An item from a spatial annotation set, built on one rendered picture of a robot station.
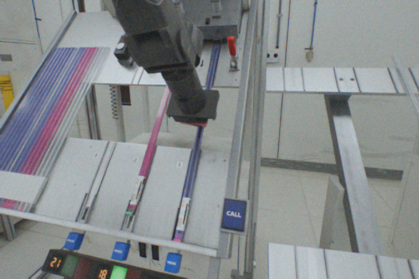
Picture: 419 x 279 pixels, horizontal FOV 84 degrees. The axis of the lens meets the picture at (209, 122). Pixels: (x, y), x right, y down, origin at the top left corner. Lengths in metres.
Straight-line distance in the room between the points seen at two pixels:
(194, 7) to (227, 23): 0.13
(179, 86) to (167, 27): 0.11
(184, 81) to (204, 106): 0.10
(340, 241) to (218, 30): 0.58
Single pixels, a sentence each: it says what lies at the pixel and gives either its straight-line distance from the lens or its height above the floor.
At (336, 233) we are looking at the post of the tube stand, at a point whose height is 0.72.
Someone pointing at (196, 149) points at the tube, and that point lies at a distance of 0.52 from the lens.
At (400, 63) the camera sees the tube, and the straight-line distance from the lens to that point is 0.65.
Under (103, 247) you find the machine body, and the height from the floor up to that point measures 0.33.
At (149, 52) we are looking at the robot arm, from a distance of 0.34.
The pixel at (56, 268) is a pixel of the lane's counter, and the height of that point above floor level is 0.65.
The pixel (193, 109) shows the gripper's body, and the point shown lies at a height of 0.97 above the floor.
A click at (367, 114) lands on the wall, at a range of 2.50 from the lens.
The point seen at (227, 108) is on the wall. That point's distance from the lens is 2.37.
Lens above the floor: 1.05
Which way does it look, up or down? 15 degrees down
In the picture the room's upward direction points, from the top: straight up
